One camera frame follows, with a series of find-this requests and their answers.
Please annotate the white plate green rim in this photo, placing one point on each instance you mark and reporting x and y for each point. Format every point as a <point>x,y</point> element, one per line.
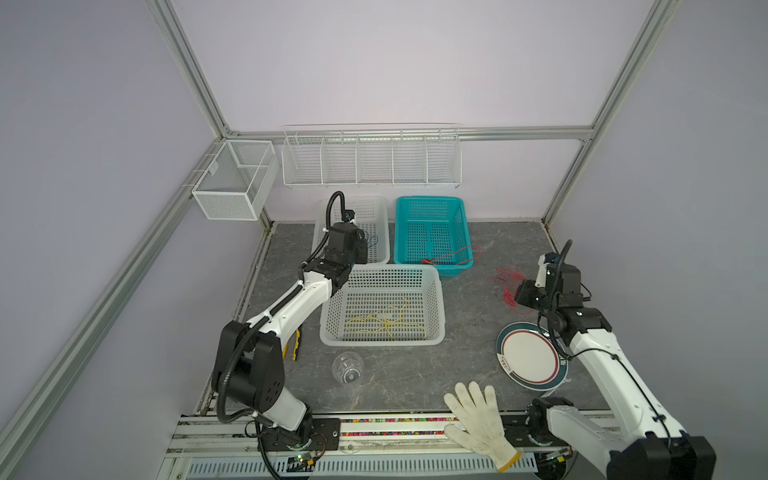
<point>529,358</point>

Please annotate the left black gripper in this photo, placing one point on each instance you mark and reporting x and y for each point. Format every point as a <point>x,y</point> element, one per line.
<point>363,251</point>

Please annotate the aluminium frame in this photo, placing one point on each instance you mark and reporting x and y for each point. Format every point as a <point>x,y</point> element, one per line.
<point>29,421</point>

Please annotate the rear white plastic basket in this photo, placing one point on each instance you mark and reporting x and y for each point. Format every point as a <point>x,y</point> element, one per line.
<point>371,216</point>

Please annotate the clear plastic cup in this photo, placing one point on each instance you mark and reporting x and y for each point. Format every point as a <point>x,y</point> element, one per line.
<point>348,368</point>

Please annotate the white mesh wall box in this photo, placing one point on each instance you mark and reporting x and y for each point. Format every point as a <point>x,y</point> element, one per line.
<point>237,181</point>

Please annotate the front white plastic basket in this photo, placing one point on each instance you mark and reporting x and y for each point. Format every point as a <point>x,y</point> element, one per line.
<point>386,305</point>

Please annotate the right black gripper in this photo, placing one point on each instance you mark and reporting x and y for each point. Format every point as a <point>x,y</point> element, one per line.
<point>527,287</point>

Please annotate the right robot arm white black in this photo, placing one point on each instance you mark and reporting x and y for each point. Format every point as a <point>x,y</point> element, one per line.
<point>650,442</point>

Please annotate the white wire rack shelf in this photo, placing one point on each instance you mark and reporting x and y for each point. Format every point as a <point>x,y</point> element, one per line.
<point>398,155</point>

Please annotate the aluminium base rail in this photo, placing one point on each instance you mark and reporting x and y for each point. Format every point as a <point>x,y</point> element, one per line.
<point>339,434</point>

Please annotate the teal plastic basket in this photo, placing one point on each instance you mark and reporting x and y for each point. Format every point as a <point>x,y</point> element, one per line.
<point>433,231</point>

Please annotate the yellow black pliers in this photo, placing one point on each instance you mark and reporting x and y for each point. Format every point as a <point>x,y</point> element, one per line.
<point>293,349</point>

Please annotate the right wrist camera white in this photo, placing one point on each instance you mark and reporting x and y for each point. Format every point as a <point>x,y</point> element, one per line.
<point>544,262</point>

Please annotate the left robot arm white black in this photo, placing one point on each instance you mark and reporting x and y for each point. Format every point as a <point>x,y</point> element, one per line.
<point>248,376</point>

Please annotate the white plastic basket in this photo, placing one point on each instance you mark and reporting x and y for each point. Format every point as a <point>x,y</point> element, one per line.
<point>386,305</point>
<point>371,216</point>

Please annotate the white knit work glove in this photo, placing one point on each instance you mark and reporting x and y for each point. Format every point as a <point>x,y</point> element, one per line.
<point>479,426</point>

